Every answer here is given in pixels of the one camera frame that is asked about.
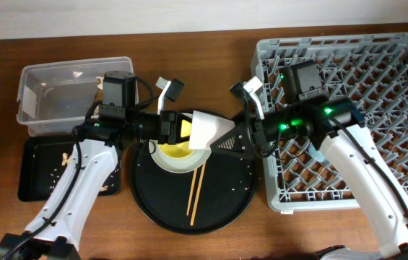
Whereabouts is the yellow bowl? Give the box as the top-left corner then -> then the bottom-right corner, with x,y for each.
158,120 -> 194,159

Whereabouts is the food scraps pile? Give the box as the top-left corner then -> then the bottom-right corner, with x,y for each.
61,152 -> 109,192

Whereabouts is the pink cup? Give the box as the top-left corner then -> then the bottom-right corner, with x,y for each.
189,110 -> 235,150

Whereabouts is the blue cup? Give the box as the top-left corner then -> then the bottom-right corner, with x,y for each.
308,145 -> 328,163

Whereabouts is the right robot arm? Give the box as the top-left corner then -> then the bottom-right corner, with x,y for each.
210,97 -> 408,259

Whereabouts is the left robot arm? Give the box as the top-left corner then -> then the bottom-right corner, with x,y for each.
0,106 -> 192,259

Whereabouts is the clear plastic waste bin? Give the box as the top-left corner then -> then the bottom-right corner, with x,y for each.
16,56 -> 134,137

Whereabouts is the grey dishwasher rack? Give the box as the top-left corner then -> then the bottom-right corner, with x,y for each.
251,32 -> 408,214

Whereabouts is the right wooden chopstick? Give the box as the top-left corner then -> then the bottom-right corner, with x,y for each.
190,162 -> 207,226

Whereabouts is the wooden chopstick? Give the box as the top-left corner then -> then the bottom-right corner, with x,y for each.
190,162 -> 207,226
186,168 -> 198,216

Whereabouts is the grey round plate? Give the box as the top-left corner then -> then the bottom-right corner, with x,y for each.
148,112 -> 212,174

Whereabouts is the left wooden chopstick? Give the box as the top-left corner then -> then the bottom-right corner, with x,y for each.
186,168 -> 198,216

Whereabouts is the round black serving tray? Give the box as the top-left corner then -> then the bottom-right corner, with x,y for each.
129,143 -> 259,235

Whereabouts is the black rectangular tray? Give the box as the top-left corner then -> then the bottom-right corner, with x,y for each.
17,134 -> 122,203

